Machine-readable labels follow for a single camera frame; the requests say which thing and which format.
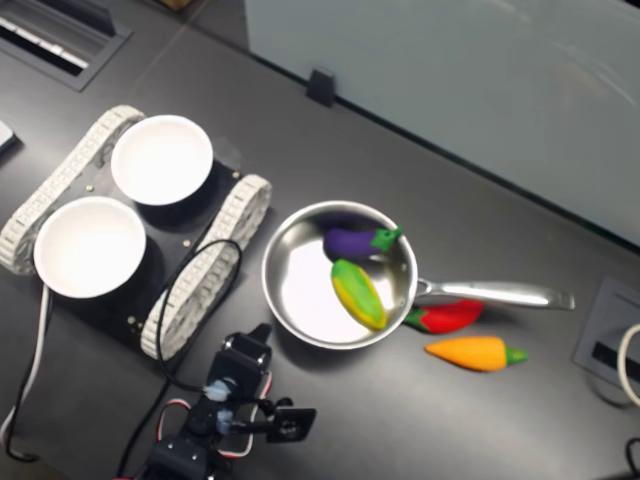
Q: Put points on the green yellow toy corn cob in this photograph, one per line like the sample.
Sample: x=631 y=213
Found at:
x=360 y=295

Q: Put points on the orange toy carrot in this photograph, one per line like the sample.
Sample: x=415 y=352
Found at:
x=470 y=352

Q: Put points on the tracked vehicle with white tracks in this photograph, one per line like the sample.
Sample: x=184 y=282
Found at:
x=235 y=210

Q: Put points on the white bowl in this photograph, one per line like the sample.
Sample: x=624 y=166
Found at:
x=90 y=247
x=162 y=160

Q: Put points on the black partition bracket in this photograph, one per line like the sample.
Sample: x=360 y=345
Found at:
x=320 y=87

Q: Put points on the black wrist camera board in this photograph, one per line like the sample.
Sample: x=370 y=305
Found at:
x=292 y=422

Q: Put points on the purple toy aubergine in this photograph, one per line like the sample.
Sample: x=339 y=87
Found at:
x=350 y=242

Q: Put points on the red toy chilli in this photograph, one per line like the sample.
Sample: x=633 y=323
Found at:
x=450 y=317

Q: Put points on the frosted glass partition panel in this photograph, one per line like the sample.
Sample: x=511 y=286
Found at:
x=475 y=90

